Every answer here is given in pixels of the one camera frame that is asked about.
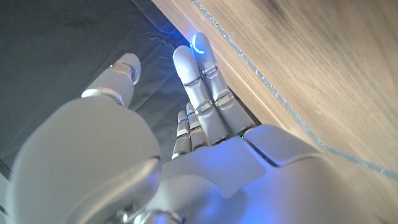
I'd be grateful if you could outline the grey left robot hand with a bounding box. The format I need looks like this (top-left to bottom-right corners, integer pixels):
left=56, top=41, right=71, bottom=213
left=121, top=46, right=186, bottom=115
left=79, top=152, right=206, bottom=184
left=9, top=32, right=383, bottom=224

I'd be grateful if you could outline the black backdrop cloth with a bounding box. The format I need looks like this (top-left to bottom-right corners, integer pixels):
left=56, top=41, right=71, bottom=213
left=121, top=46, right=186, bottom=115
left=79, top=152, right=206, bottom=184
left=0, top=0, right=262, bottom=175

